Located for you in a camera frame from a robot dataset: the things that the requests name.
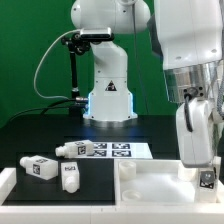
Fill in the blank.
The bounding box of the black cable on table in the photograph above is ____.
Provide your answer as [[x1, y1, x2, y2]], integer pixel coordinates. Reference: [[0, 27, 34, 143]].
[[7, 98, 88, 124]]

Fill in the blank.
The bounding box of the white square tabletop part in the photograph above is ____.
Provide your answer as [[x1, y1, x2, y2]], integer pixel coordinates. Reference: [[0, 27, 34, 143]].
[[114, 159, 224, 206]]

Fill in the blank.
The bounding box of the silver camera on pole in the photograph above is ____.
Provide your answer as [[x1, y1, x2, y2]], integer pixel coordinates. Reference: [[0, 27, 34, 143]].
[[80, 28, 112, 41]]

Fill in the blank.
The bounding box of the printed marker tag sheet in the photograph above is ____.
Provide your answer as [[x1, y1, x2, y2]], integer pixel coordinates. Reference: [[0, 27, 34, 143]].
[[93, 142, 152, 159]]

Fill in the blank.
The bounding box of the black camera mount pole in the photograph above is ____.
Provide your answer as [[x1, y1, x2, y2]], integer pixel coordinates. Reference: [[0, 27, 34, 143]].
[[61, 34, 90, 98]]

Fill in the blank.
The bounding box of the grey camera cable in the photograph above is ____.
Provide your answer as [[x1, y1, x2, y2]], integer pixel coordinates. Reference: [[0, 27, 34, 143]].
[[33, 29, 83, 101]]

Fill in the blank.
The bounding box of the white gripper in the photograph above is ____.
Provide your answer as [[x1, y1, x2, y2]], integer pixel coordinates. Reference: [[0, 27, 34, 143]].
[[176, 99, 214, 168]]

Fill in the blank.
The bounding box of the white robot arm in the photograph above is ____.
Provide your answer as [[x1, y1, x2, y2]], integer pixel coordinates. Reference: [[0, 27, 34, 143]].
[[71, 0, 223, 168]]

